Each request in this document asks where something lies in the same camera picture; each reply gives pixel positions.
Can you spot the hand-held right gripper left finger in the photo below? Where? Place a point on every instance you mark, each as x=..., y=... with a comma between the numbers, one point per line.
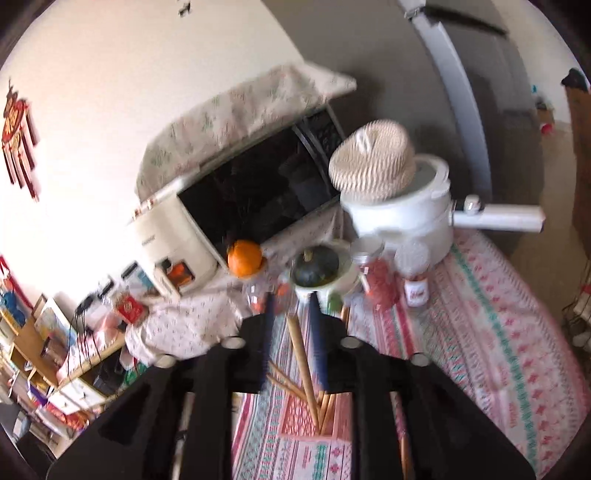
x=268, y=332

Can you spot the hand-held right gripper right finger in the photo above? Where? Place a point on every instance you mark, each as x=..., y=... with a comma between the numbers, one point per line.
x=318, y=341

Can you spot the single wooden chopstick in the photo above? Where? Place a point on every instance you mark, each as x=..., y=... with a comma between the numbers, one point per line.
x=300, y=360

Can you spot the bundle of wooden chopsticks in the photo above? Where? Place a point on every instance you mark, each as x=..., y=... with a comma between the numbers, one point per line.
x=325, y=408

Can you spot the glass jar of small oranges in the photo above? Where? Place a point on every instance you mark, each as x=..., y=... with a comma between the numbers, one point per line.
x=256, y=295

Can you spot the white bowl with green knob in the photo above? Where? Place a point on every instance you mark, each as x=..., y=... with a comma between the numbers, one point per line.
x=347, y=279

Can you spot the green squash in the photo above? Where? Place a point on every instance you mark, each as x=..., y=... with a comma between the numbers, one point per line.
x=316, y=267

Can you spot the orange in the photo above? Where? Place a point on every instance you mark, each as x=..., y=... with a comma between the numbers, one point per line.
x=244, y=258

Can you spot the floral appliance cover cloth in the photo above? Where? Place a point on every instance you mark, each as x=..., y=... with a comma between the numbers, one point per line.
x=184, y=323

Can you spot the tall jar of red berries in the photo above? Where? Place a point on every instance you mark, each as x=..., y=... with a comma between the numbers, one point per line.
x=381, y=281

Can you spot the short jar with red label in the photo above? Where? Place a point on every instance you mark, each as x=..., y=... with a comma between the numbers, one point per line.
x=415, y=290

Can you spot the red tin box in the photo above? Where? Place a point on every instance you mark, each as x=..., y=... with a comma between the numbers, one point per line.
x=131, y=310

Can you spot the cream air fryer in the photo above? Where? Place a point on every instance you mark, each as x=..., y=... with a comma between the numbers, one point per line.
x=161, y=240

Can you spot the patterned tablecloth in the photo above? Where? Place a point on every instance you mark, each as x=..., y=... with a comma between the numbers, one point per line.
x=485, y=323

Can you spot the woven lidded basket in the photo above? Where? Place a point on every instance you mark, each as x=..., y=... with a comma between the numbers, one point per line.
x=374, y=161

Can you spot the floral microwave cover cloth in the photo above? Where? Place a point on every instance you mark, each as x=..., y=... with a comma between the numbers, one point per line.
x=231, y=115

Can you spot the wooden shelf unit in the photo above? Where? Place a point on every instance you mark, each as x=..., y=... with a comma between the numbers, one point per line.
x=41, y=360

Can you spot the brown wooden door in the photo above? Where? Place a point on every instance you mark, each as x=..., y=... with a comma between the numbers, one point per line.
x=581, y=147

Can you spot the grey refrigerator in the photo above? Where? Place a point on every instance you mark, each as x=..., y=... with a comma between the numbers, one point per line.
x=508, y=69

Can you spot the red tasselled wall ornament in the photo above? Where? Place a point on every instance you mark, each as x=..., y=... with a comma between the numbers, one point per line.
x=16, y=129

